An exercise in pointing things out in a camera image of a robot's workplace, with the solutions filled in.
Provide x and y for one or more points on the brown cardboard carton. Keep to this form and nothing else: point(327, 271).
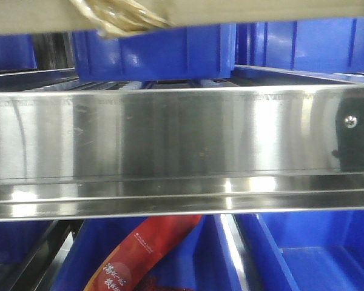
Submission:
point(127, 18)

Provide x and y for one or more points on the blue plastic bin centre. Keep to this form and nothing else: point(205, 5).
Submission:
point(200, 52)

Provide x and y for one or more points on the blue plastic bin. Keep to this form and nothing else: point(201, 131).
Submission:
point(16, 52)
point(200, 52)

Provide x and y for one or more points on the lower blue bin left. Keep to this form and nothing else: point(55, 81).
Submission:
point(186, 252)

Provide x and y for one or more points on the red snack bag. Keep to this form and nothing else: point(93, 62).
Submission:
point(140, 250)

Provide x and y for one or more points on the lower blue bin middle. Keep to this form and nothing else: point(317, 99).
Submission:
point(306, 250)

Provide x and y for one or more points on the stacked blue bins right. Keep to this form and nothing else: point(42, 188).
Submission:
point(320, 45)

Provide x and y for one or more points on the blue plastic bin left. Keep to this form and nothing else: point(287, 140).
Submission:
point(16, 52)

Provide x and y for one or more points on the steel shelf front rail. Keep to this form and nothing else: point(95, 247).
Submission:
point(89, 154)

